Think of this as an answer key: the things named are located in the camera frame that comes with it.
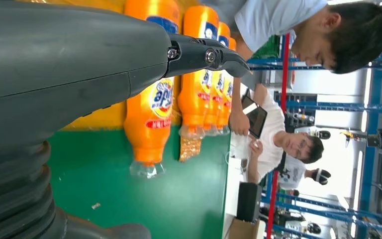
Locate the blue shelving rack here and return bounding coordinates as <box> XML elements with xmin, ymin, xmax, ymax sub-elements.
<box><xmin>247</xmin><ymin>9</ymin><xmax>382</xmax><ymax>239</ymax></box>

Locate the black zip case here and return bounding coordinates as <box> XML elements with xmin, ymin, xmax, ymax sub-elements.
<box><xmin>236</xmin><ymin>182</ymin><xmax>263</xmax><ymax>223</ymax></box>

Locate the red pole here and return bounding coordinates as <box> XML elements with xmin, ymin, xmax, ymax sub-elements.
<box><xmin>266</xmin><ymin>33</ymin><xmax>291</xmax><ymax>239</ymax></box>

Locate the white table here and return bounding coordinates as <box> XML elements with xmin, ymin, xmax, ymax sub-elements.
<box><xmin>222</xmin><ymin>133</ymin><xmax>268</xmax><ymax>239</ymax></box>

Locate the yellow taped cardboard sheet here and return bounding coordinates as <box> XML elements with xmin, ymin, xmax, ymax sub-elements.
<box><xmin>16</xmin><ymin>0</ymin><xmax>202</xmax><ymax>163</ymax></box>

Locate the green table mat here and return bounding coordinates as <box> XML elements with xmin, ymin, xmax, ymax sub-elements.
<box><xmin>46</xmin><ymin>126</ymin><xmax>231</xmax><ymax>239</ymax></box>

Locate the black tablet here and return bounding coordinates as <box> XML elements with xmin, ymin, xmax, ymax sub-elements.
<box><xmin>241</xmin><ymin>96</ymin><xmax>268</xmax><ymax>139</ymax></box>

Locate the orange detergent bottle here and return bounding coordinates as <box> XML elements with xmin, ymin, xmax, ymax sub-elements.
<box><xmin>177</xmin><ymin>4</ymin><xmax>220</xmax><ymax>140</ymax></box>
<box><xmin>123</xmin><ymin>0</ymin><xmax>181</xmax><ymax>179</ymax></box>
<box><xmin>222</xmin><ymin>37</ymin><xmax>237</xmax><ymax>135</ymax></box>
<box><xmin>204</xmin><ymin>21</ymin><xmax>231</xmax><ymax>136</ymax></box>

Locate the brown cardboard box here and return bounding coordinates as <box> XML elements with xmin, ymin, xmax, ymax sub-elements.
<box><xmin>227</xmin><ymin>218</ymin><xmax>266</xmax><ymax>239</ymax></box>

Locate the person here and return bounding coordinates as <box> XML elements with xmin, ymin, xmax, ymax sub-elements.
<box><xmin>278</xmin><ymin>155</ymin><xmax>332</xmax><ymax>191</ymax></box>
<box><xmin>247</xmin><ymin>83</ymin><xmax>325</xmax><ymax>184</ymax></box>
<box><xmin>199</xmin><ymin>0</ymin><xmax>382</xmax><ymax>136</ymax></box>

